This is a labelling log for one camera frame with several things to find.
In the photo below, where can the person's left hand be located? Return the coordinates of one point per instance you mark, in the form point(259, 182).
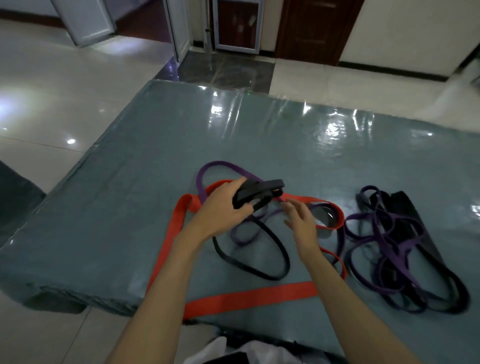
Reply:
point(217, 215)

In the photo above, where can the person's right hand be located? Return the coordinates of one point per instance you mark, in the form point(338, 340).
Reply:
point(305, 236)

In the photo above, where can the narrow black resistance band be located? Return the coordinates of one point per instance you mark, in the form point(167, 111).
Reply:
point(258, 187)

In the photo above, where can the red resistance band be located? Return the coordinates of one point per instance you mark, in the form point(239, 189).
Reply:
point(243, 298)

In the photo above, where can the purple resistance band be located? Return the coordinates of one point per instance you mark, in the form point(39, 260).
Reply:
point(397, 258)

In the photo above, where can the wide black resistance band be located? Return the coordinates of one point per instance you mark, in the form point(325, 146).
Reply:
point(405, 202)

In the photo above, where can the person's right forearm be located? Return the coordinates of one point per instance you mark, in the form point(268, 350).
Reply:
point(356, 318)

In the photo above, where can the person's left forearm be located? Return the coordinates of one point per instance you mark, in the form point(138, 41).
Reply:
point(157, 307)

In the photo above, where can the person's white shirt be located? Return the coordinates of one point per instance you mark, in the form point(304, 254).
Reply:
point(210, 352)

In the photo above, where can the teal felt table cover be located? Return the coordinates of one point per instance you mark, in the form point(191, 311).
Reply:
point(150, 131)

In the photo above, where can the white framed glass door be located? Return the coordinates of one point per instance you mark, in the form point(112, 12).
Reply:
point(236, 26)

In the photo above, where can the narrow white door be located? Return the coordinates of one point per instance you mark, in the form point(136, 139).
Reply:
point(180, 26)

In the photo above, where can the dark brown wooden door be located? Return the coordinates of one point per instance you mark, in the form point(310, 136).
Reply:
point(315, 30)

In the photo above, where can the white open door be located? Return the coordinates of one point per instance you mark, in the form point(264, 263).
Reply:
point(86, 22)

